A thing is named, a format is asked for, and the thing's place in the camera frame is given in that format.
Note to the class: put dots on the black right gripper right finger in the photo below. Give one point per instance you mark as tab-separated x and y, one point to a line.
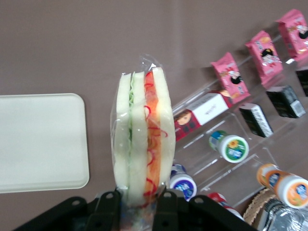
166	209

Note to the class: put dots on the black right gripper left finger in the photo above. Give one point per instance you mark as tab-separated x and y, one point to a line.
106	209

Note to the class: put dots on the blue-lid yogurt cup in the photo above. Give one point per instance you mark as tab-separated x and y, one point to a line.
183	185

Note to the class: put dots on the triangle sandwich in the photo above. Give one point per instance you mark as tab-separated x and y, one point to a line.
139	134

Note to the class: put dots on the small black drink carton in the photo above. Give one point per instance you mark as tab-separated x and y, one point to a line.
284	101
302	81
256	120

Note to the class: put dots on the oval light wicker basket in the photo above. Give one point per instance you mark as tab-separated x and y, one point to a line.
255	207

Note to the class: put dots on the beige plastic tray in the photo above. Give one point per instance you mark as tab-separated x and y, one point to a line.
41	144

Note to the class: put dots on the green-lid yogurt cup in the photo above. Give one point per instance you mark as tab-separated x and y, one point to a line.
234	148

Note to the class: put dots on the pink snack packet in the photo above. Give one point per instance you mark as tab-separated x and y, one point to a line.
229	77
263	57
294	33

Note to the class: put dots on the clear acrylic stepped display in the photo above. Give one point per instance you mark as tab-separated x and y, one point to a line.
240	168

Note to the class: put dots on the red-lid yogurt cup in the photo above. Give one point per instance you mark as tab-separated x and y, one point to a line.
219	199

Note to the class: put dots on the orange-lid yogurt cup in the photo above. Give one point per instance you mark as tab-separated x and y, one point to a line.
286	185

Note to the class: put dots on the red tartan cookie box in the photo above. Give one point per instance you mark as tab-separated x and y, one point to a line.
204	113

